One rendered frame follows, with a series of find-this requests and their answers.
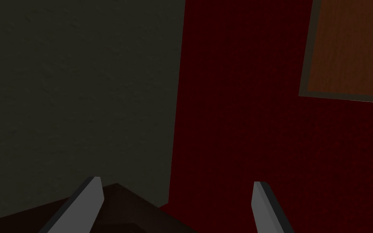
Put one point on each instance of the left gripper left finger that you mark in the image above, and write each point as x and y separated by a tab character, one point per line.
79	210

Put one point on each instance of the dark brown furniture block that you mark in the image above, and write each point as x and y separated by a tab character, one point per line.
125	212

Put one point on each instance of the brown wooden door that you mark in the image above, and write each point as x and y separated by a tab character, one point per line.
354	48

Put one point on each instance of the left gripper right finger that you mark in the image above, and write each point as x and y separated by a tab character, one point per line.
265	210

